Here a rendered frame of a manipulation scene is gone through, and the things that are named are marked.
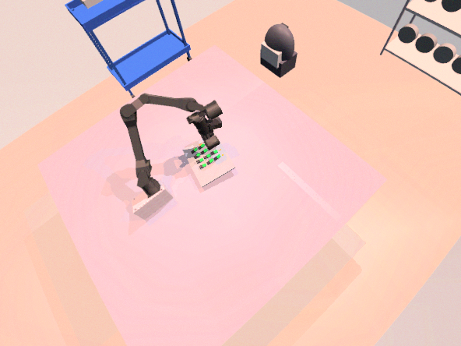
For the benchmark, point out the beige switch panel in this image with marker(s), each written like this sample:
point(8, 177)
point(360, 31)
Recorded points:
point(208, 165)

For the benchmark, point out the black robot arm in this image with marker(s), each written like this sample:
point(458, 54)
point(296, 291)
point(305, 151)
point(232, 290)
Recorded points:
point(128, 112)

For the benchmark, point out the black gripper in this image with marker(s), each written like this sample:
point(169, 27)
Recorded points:
point(211, 141)

